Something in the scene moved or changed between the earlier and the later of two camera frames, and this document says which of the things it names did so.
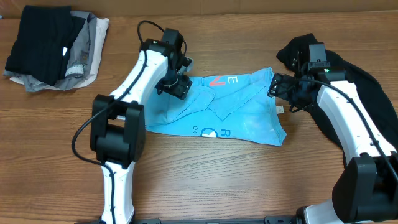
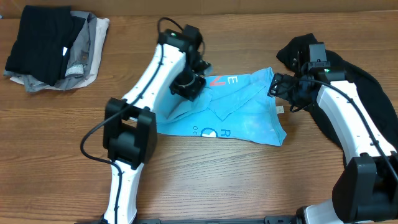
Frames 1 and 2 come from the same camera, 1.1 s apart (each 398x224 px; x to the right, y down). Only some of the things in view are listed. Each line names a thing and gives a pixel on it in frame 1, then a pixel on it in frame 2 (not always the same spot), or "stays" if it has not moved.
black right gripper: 279,91 stays
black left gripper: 181,89 -> 191,93
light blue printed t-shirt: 234,106 stays
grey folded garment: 79,61 stays
